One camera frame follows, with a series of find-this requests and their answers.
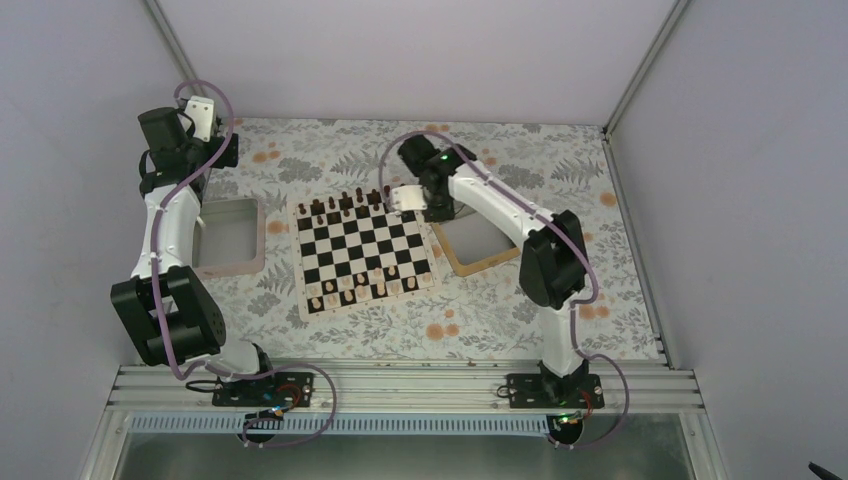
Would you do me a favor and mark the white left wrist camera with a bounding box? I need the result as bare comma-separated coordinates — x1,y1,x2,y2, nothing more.
184,95,218,142

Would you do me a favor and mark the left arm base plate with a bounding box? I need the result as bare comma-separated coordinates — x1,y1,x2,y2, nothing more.
212,371,315,409

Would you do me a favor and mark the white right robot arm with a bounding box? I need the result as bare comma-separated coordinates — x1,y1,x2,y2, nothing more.
383,131,599,407

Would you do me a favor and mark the pink tin lid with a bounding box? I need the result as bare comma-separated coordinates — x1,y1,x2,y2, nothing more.
192,198,266,280

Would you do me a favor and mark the black white chessboard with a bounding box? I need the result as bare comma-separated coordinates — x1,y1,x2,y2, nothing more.
287,189,442,320

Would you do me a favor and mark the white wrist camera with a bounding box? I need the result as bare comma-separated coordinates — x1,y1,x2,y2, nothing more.
184,95,218,142
389,185,428,212

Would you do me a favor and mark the floral patterned table mat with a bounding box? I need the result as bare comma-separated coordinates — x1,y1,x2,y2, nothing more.
205,118,659,361

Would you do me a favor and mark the aluminium rail frame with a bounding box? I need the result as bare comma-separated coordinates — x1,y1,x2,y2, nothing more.
107,360,705,414

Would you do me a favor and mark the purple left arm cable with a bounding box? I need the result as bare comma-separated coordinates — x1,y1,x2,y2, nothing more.
148,79,339,449

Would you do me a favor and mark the gold metal tin tray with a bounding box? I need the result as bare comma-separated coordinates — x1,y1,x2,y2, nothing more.
431,207,520,277

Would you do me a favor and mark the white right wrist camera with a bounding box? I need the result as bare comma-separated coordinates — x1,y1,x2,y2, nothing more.
389,185,428,212

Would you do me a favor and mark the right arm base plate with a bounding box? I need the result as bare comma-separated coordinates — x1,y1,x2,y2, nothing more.
497,373,606,409

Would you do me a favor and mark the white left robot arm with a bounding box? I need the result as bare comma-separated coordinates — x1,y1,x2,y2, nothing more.
110,96,238,366

